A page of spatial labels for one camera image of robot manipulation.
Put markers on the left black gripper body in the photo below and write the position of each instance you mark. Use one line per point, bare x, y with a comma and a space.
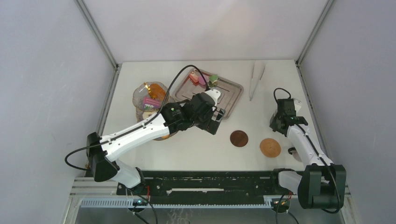
205, 122

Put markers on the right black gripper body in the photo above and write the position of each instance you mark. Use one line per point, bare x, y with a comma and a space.
273, 123

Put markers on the metal serving tray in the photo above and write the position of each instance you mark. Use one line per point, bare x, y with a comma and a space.
230, 92

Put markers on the dark brown round coaster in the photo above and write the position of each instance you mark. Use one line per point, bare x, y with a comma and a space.
239, 138

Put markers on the light wooden round coaster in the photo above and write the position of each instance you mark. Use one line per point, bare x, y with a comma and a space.
270, 148

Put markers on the brown cookie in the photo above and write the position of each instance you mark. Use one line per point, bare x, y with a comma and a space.
156, 92

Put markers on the pink purple cake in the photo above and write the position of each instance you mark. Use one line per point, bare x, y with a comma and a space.
151, 104

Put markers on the three-tier glass dessert stand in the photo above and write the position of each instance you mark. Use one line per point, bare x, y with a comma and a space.
139, 94

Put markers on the white frosted donut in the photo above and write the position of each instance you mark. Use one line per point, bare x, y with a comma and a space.
147, 115

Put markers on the purple glass cup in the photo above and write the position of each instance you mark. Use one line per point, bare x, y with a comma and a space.
292, 151

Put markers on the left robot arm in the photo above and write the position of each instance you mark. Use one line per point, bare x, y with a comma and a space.
103, 152

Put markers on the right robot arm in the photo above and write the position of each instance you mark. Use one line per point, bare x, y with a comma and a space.
322, 183

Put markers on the pink round cake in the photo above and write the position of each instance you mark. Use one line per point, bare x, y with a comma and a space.
202, 80

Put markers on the pink red cake slice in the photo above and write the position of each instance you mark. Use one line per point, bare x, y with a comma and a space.
194, 77

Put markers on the green round cake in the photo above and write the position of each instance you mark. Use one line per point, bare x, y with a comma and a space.
213, 80

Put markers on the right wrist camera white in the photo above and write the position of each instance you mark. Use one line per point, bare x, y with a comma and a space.
297, 104

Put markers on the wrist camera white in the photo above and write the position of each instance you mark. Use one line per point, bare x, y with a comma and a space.
214, 94
297, 104

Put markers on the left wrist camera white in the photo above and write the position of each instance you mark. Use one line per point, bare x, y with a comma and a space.
214, 94

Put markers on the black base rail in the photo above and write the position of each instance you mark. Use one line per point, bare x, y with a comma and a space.
159, 183

